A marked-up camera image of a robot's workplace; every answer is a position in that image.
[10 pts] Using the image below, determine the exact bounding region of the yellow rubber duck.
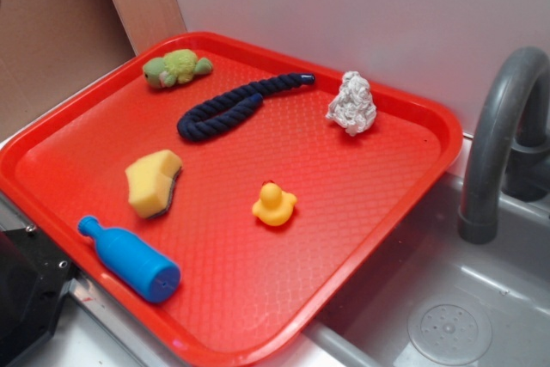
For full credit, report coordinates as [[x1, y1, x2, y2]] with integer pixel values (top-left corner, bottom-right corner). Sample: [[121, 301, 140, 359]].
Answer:
[[252, 181, 297, 227]]

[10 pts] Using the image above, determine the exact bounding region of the grey toy sink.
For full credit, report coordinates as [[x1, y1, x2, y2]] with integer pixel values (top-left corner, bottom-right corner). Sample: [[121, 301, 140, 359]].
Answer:
[[306, 174, 549, 366]]

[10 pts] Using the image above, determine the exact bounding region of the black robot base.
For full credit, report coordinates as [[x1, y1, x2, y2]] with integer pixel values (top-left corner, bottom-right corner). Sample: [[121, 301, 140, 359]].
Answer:
[[1, 229, 74, 354]]

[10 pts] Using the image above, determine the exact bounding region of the yellow sponge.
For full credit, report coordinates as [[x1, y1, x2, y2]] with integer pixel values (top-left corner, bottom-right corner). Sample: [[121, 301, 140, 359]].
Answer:
[[125, 150, 183, 219]]

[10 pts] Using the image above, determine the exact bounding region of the crumpled white cloth ball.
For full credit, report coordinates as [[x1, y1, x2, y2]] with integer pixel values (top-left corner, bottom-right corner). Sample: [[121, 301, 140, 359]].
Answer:
[[325, 71, 377, 137]]

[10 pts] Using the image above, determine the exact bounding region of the red plastic tray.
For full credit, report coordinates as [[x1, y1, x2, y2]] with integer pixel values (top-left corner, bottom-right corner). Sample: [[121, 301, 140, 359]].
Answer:
[[1, 33, 462, 366]]

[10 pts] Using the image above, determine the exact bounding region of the green plush turtle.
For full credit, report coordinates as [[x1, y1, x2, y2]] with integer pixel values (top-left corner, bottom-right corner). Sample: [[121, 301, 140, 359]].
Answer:
[[143, 49, 213, 89]]

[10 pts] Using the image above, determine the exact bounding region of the dark blue rope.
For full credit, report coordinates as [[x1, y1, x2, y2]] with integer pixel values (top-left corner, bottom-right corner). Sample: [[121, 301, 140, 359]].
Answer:
[[176, 72, 316, 143]]

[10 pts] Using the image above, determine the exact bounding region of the grey faucet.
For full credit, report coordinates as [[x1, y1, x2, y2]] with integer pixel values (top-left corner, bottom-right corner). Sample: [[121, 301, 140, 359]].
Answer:
[[458, 46, 549, 244]]

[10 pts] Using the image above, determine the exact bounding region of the blue plastic bottle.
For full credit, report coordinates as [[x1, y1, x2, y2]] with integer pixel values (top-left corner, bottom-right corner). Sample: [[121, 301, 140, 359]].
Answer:
[[77, 216, 181, 303]]

